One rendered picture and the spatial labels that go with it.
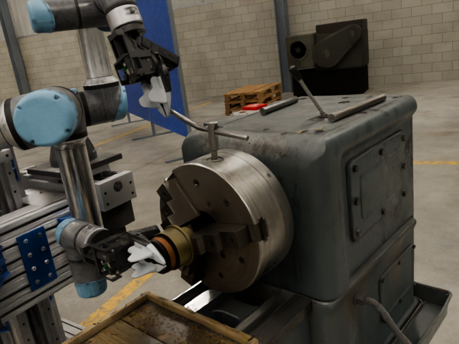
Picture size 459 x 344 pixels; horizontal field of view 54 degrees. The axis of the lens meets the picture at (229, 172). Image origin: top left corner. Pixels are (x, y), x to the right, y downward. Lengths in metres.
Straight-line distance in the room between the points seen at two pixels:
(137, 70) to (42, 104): 0.21
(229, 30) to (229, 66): 0.92
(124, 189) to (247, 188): 0.63
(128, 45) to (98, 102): 0.50
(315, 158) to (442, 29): 9.95
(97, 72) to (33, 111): 0.56
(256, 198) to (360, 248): 0.40
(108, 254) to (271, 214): 0.34
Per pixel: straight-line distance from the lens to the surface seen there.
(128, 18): 1.06
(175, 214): 0.98
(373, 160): 1.21
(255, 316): 1.10
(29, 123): 1.01
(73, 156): 1.17
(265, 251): 0.94
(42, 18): 1.16
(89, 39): 1.52
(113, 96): 1.52
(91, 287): 1.15
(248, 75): 12.00
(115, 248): 0.94
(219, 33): 12.28
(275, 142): 1.04
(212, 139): 0.96
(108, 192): 1.43
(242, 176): 0.94
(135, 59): 1.03
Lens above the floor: 1.49
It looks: 17 degrees down
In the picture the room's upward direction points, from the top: 8 degrees counter-clockwise
